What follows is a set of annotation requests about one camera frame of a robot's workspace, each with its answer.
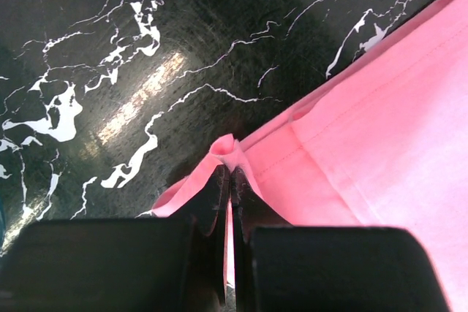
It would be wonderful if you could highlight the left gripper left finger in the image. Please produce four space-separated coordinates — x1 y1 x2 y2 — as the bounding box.
171 165 230 305

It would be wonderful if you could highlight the pink t shirt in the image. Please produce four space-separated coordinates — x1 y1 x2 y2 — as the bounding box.
152 0 467 311

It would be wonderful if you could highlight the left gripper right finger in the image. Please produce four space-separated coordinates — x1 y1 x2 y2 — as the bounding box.
230 167 291 311

